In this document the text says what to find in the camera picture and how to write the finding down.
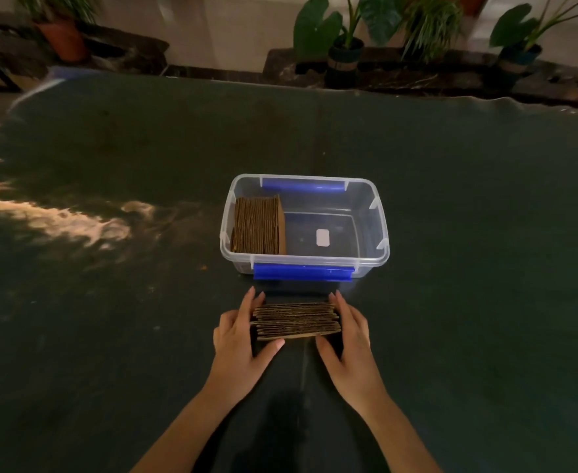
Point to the person's left hand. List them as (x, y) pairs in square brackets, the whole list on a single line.
[(234, 359)]

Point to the person's right hand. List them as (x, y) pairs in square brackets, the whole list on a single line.
[(355, 369)]

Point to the cardboard stack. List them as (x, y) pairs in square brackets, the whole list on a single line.
[(257, 224), (296, 320)]

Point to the white sticker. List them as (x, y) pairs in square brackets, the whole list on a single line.
[(323, 237)]

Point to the dark green table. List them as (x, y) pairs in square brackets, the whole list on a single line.
[(466, 241)]

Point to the dark stone ledge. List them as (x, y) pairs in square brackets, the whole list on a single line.
[(417, 78), (131, 51)]

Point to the broad-leaf plant in dark pot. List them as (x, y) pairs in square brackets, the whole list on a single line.
[(343, 56)]

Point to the grassy green plant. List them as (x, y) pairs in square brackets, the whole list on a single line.
[(429, 29)]

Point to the tall-stem plant in dark pot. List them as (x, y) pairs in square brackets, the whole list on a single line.
[(515, 56)]

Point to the plant in terracotta pot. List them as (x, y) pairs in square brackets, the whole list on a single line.
[(65, 39)]

